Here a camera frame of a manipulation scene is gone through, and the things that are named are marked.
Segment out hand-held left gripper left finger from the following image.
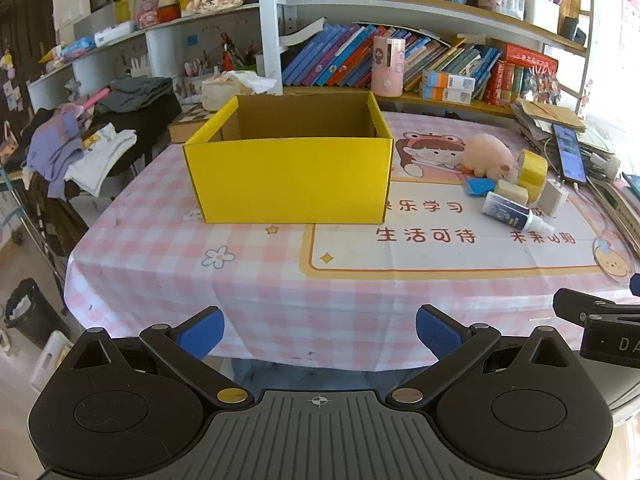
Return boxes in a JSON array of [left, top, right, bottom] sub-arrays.
[[64, 305, 256, 413]]

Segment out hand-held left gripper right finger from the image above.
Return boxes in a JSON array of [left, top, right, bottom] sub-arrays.
[[386, 304, 577, 413]]

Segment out white charger plug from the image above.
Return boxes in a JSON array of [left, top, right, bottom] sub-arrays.
[[537, 177, 571, 218]]

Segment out white spray bottle blue label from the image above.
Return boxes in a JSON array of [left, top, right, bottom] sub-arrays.
[[481, 191, 556, 235]]

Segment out white staple box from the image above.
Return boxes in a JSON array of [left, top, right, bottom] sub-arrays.
[[494, 178, 531, 207]]

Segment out yellow tape roll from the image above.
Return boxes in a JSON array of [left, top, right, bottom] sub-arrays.
[[515, 149, 550, 206]]

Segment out blue sponge block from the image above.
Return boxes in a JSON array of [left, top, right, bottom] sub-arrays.
[[462, 176, 498, 196]]

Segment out pink plush toy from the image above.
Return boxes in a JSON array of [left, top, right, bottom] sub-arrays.
[[461, 133, 521, 181]]

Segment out yellow cardboard box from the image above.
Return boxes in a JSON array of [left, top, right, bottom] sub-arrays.
[[182, 91, 395, 225]]

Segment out white plastic container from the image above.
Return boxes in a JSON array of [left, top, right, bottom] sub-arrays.
[[30, 330, 73, 393]]

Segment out grey fuzzy clothing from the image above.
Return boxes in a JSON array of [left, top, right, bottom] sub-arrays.
[[232, 357, 386, 393]]

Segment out smartphone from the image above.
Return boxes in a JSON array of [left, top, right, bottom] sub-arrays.
[[551, 122, 588, 184]]

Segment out stack of papers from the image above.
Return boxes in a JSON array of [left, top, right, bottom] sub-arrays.
[[512, 97, 616, 156]]

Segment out black trash bin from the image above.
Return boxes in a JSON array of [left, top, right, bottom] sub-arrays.
[[4, 277, 68, 351]]

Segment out brown kraft envelope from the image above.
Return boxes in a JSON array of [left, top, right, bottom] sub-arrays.
[[517, 99, 586, 133]]

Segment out white printed t-shirt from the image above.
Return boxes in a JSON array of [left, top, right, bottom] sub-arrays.
[[65, 122, 137, 197]]

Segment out checkered wooden box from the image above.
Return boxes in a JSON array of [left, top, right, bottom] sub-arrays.
[[167, 105, 216, 143]]

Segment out black cloth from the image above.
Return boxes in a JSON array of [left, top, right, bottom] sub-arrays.
[[75, 92, 183, 181]]

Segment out acrylic figure stand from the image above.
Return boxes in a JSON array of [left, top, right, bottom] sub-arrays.
[[522, 67, 561, 103]]

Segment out cream cloth bag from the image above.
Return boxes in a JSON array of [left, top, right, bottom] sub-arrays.
[[201, 77, 241, 112]]

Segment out purple garment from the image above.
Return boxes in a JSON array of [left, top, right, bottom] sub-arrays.
[[25, 102, 93, 201]]

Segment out grey garment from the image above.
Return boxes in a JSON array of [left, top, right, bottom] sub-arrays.
[[95, 77, 173, 116]]

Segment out red boxed book set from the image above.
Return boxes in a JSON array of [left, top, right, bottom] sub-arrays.
[[485, 42, 560, 107]]

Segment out white crumpled cloths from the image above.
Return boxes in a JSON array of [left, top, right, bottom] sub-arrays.
[[220, 71, 283, 96]]

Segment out pink stick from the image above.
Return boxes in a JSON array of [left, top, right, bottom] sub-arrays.
[[75, 87, 111, 111]]

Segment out pink cylindrical device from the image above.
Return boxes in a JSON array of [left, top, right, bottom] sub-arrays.
[[371, 36, 406, 97]]

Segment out bunch of pens in holders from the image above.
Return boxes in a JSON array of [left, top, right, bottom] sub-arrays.
[[182, 32, 261, 81]]

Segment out white storage box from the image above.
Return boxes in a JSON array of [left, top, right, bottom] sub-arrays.
[[524, 0, 561, 35]]

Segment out row of colourful books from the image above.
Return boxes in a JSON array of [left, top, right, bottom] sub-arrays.
[[282, 22, 503, 101]]

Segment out white bookshelf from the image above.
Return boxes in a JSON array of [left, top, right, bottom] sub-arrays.
[[27, 0, 596, 121]]

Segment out blue plastic pack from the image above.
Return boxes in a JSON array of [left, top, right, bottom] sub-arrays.
[[60, 37, 96, 58]]

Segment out white flat box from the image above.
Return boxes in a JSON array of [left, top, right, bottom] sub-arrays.
[[95, 20, 136, 46]]

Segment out wall poster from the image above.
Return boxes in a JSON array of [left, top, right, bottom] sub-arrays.
[[619, 0, 640, 61]]

